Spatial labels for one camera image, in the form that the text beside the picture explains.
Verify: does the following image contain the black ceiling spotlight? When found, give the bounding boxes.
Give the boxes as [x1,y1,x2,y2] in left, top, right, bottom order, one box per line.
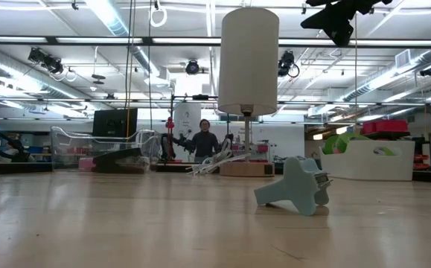
[185,59,200,75]
[276,51,300,78]

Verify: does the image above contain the red stand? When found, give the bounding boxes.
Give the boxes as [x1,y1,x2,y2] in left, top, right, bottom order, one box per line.
[165,116,175,162]

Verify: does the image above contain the white shade table lamp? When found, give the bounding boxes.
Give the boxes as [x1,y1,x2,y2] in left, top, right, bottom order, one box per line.
[217,7,280,178]

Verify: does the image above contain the black ceiling camera cluster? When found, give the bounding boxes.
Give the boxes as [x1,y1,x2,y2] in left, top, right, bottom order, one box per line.
[28,47,64,74]

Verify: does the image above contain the light blue staple remover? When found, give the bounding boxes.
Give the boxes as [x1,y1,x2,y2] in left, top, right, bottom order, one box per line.
[253,156,331,217]

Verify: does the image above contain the white hanging ring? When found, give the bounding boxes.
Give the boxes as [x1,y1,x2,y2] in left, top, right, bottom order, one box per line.
[149,0,168,28]

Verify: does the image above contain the black stapler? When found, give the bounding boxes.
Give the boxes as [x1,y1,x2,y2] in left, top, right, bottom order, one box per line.
[92,147,151,175]

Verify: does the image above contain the red storage bins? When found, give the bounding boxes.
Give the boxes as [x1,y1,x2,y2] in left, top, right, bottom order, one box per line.
[361,119,409,135]

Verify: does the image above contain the black monitor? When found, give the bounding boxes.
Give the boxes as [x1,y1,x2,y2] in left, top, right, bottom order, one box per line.
[92,108,138,138]

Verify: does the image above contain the person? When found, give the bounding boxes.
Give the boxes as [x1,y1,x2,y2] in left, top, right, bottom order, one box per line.
[191,118,220,164]

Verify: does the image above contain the yellow hanging cable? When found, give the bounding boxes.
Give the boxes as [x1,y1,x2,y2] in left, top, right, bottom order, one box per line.
[124,0,138,138]

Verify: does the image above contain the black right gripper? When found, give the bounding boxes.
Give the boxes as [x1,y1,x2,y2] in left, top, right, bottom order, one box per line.
[299,0,393,48]

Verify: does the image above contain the white plastic bin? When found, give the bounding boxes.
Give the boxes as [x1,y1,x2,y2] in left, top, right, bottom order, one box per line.
[319,140,416,182]

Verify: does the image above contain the clear plastic bin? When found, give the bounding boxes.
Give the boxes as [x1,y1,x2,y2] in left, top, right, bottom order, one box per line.
[50,126,163,172]

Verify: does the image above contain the black overhead frame crossbar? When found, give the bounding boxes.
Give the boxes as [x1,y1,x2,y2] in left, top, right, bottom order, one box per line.
[0,36,431,48]

